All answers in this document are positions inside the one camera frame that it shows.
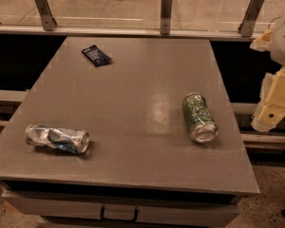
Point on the grey drawer front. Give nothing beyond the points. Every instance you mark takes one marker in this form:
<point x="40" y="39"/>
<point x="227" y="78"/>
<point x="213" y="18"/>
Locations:
<point x="78" y="208"/>

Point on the right metal rail bracket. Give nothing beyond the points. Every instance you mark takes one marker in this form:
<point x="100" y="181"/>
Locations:
<point x="248" y="23"/>

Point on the crushed silver-blue redbull can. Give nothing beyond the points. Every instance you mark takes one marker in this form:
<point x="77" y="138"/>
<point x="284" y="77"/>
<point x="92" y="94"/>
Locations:
<point x="73" y="141"/>

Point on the black drawer handle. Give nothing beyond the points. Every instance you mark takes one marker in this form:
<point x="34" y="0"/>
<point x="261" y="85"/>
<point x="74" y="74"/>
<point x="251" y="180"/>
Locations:
<point x="119" y="213"/>

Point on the middle metal rail bracket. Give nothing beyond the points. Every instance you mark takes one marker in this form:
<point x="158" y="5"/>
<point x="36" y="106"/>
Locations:
<point x="166" y="12"/>

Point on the left metal rail bracket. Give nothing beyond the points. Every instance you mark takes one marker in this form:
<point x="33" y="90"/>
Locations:
<point x="47" y="19"/>

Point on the green soda can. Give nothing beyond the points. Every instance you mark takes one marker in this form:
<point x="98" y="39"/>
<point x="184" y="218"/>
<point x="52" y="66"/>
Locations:
<point x="198" y="119"/>

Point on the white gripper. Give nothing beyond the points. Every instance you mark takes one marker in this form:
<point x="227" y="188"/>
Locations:
<point x="272" y="91"/>

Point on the dark blue snack packet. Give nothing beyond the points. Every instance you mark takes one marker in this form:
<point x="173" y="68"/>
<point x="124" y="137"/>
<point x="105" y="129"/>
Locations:
<point x="96" y="56"/>

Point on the metal rail bracket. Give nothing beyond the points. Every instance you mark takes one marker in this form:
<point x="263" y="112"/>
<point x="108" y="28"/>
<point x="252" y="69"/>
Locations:
<point x="47" y="19"/>
<point x="248" y="23"/>
<point x="166" y="12"/>

